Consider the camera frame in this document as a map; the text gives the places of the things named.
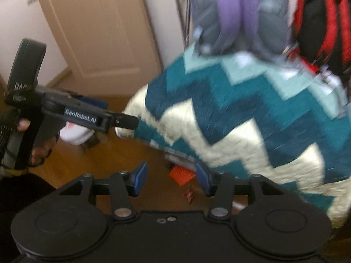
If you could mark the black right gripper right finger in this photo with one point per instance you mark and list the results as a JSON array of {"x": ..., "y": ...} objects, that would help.
[{"x": 221, "y": 187}]

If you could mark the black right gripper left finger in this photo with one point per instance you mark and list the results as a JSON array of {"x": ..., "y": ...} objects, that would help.
[{"x": 122, "y": 186}]

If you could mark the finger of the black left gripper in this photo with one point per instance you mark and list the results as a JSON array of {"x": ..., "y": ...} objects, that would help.
[
  {"x": 93, "y": 101},
  {"x": 86, "y": 115}
]

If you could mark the white tissue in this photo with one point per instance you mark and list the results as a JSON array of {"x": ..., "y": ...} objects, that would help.
[{"x": 75, "y": 134}]

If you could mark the orange mesh foam net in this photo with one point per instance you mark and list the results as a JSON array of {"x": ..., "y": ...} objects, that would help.
[{"x": 181, "y": 175}]

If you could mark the person's left hand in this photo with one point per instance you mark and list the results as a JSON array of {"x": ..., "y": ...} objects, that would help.
[{"x": 30, "y": 147}]

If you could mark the brown snack wrapper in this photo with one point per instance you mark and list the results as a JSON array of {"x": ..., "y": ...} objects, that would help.
[{"x": 189, "y": 194}]

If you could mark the beige wooden door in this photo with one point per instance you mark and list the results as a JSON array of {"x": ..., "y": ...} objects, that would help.
[{"x": 109, "y": 45}]

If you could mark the teal and cream quilt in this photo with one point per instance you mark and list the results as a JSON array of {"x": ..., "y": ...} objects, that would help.
[{"x": 238, "y": 114}]

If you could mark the purple grey backpack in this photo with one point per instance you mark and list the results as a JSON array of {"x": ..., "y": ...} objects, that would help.
[{"x": 259, "y": 26}]

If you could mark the red black backpack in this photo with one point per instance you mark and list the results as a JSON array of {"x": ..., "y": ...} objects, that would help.
[{"x": 322, "y": 31}]

